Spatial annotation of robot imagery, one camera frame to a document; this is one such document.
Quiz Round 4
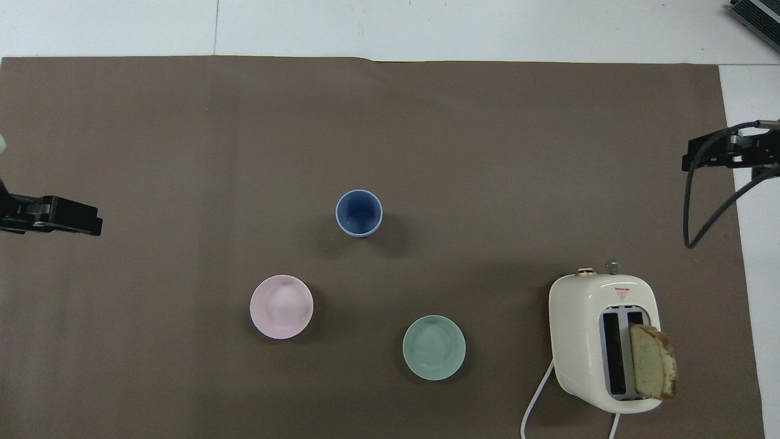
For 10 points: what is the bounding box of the blue cup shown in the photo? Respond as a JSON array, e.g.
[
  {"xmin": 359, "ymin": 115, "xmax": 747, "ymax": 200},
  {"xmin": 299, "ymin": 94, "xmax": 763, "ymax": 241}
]
[{"xmin": 335, "ymin": 189, "xmax": 384, "ymax": 238}]

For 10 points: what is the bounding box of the green plate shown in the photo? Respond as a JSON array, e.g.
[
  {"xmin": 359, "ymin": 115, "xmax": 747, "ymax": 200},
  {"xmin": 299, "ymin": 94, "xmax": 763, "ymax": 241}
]
[{"xmin": 402, "ymin": 315, "xmax": 467, "ymax": 382}]

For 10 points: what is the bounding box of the cream toaster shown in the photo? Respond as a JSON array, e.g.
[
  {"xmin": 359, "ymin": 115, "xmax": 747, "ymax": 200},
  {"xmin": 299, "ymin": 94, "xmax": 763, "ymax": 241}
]
[{"xmin": 548, "ymin": 260, "xmax": 662, "ymax": 415}]

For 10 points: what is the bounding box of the bread slice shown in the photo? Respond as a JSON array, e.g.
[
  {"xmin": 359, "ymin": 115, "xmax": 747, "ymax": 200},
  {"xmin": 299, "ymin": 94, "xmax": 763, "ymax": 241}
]
[{"xmin": 629, "ymin": 323, "xmax": 678, "ymax": 402}]

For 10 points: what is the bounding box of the black cable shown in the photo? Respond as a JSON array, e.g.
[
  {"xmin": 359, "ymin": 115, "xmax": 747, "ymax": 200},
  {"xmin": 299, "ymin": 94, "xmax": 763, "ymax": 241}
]
[{"xmin": 683, "ymin": 120, "xmax": 780, "ymax": 249}]

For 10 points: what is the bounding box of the white power cord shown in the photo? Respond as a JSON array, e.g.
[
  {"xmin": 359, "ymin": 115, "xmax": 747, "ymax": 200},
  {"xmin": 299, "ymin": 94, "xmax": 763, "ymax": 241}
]
[{"xmin": 520, "ymin": 359, "xmax": 622, "ymax": 439}]

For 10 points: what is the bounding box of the pink bowl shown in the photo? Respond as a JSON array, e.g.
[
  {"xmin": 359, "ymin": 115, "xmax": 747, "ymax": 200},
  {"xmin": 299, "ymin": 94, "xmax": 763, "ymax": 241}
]
[{"xmin": 249, "ymin": 275, "xmax": 314, "ymax": 340}]

